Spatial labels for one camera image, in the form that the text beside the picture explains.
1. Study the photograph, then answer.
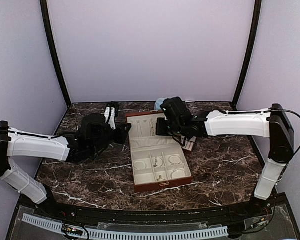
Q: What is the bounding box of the brown jewelry box cream lining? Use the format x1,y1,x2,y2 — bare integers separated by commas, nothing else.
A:
125,111,193,193

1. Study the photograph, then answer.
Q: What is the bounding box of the silver bracelet back compartment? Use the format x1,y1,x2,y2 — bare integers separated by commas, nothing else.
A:
167,155,183,166

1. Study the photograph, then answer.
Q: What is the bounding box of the silver chain bracelet middle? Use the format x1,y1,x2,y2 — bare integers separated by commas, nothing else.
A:
152,156,164,169

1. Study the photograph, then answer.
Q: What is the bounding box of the black corner post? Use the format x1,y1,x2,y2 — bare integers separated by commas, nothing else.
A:
39,0,72,108
231,0,263,109

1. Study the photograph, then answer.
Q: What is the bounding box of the light blue upside-down mug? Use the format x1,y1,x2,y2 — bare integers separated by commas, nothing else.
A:
154,98,166,111

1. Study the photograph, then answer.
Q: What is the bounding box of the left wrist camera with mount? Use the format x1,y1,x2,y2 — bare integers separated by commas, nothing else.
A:
104,101,120,130

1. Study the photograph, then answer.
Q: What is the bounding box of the black left corner post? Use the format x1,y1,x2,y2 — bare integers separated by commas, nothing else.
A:
39,0,72,108

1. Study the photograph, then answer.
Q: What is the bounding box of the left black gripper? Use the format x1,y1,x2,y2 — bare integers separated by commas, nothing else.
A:
90,121,132,155

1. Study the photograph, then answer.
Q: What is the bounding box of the black right corner post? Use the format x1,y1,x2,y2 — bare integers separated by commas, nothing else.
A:
231,0,263,109

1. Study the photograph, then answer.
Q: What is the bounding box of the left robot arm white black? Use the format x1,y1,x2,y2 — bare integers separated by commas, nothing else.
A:
0,113,132,218

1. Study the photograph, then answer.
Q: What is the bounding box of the black front table rail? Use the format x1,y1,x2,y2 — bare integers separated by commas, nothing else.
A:
16,193,291,231

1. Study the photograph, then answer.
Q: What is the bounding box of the white slotted cable duct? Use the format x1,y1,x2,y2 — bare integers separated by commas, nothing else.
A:
21,213,229,240

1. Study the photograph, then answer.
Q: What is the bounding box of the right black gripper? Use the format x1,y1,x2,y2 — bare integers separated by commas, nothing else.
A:
156,116,186,136

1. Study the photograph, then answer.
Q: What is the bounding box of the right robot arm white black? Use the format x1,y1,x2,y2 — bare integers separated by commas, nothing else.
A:
155,103,297,217

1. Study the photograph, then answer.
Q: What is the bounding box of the silver bangle bracelet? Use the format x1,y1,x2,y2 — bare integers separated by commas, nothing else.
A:
133,160,148,171

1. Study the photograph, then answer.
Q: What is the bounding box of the small circuit board with leds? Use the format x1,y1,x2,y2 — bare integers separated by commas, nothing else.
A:
61,224,84,236

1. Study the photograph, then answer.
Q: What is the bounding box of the brown jewelry tray cream lining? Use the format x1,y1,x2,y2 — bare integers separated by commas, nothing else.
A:
181,137,197,153

